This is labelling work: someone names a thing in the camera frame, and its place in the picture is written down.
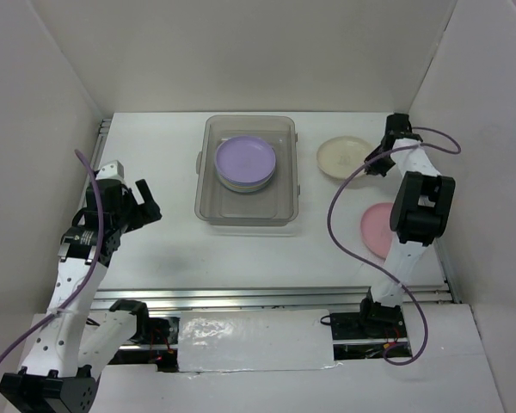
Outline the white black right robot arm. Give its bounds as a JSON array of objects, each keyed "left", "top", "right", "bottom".
[{"left": 357, "top": 113, "right": 456, "bottom": 337}]

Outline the purple plate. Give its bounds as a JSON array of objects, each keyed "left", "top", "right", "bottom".
[{"left": 214, "top": 135, "right": 277, "bottom": 187}]

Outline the pink plastic plate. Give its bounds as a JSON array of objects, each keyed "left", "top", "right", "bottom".
[{"left": 360, "top": 202, "right": 393, "bottom": 259}]

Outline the blue plastic plate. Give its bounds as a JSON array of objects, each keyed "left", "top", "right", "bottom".
[{"left": 223, "top": 182, "right": 268, "bottom": 194}]

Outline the aluminium rail frame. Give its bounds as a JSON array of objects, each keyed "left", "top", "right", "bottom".
[{"left": 79, "top": 112, "right": 463, "bottom": 367}]

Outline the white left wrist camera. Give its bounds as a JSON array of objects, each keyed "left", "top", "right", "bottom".
[{"left": 95, "top": 160, "right": 125, "bottom": 182}]

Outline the white glossy cover panel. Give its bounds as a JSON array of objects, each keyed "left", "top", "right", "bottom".
[{"left": 177, "top": 310, "right": 335, "bottom": 373}]

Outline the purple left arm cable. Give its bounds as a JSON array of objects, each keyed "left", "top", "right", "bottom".
[{"left": 0, "top": 149, "right": 104, "bottom": 397}]

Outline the cream plastic plate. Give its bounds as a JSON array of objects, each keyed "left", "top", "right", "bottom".
[{"left": 316, "top": 136, "right": 373, "bottom": 180}]

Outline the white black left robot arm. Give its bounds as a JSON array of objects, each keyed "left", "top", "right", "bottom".
[{"left": 0, "top": 178, "right": 162, "bottom": 412}]

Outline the clear plastic bin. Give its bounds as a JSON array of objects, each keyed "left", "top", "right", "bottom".
[{"left": 194, "top": 115, "right": 299, "bottom": 226}]

